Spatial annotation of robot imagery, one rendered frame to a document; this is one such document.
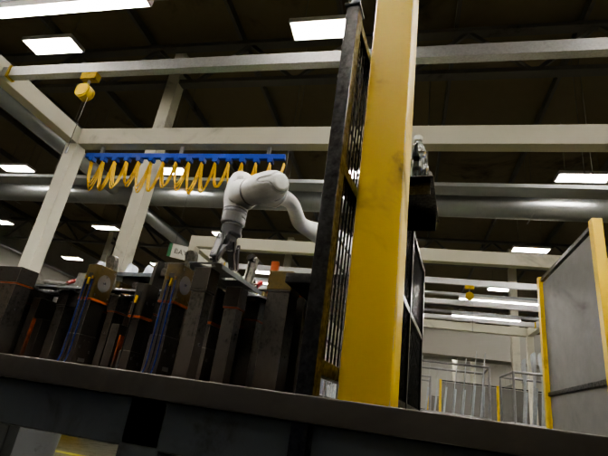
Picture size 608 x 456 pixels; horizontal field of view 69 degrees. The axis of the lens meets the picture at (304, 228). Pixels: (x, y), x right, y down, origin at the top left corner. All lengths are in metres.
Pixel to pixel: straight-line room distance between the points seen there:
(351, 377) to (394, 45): 0.79
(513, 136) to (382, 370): 4.10
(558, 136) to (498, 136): 0.52
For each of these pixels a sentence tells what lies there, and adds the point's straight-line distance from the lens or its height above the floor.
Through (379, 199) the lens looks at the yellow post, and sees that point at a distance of 0.96.
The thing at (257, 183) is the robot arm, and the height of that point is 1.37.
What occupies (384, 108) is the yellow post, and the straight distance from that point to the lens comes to 1.09.
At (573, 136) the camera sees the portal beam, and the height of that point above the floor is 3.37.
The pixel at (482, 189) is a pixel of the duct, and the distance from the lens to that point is 9.49.
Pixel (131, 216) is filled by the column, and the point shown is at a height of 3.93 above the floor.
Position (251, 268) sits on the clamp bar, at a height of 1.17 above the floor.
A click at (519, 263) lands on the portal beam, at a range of 7.97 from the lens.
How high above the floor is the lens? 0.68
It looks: 22 degrees up
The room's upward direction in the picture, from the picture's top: 8 degrees clockwise
